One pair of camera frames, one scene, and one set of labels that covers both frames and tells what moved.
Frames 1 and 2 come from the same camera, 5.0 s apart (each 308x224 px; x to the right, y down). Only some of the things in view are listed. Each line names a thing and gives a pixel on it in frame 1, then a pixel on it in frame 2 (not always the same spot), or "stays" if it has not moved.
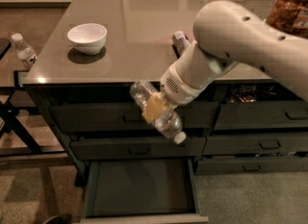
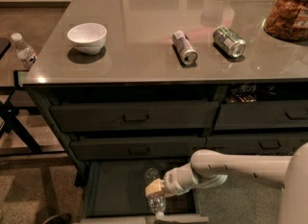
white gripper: [177, 88] to [170, 181]
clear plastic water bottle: [169, 124] to [157, 201]
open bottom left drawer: [142, 191] stays
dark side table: [23, 130] stays
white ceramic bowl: [88, 37] stays
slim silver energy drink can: [178, 41] stays
